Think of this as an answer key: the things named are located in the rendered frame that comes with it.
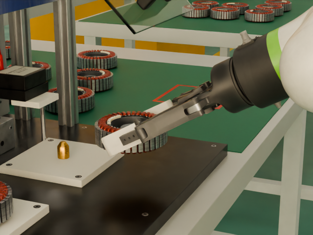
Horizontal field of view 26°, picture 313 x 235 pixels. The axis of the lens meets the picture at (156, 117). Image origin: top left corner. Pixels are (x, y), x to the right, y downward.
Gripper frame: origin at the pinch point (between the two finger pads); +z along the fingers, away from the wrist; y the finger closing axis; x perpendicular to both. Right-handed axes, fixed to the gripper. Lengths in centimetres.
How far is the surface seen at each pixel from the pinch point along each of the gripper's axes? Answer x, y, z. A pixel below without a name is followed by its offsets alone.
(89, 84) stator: -9, -46, 33
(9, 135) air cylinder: -7.7, -2.1, 24.0
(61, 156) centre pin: -0.9, 0.9, 13.9
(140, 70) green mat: -7, -71, 33
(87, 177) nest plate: 3.1, 5.6, 7.7
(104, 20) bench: -28, -139, 73
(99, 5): -54, -322, 173
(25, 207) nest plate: 1.7, 18.6, 9.7
